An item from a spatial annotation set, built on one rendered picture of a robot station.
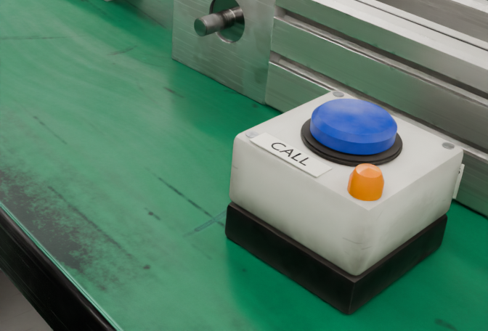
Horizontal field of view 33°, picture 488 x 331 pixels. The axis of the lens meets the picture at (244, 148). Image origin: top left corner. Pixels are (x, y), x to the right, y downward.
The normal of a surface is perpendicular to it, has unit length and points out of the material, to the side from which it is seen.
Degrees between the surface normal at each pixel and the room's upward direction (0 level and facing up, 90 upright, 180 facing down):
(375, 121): 3
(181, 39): 90
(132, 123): 0
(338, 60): 90
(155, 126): 0
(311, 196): 90
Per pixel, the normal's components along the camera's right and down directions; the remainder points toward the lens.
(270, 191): -0.68, 0.32
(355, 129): 0.08, -0.83
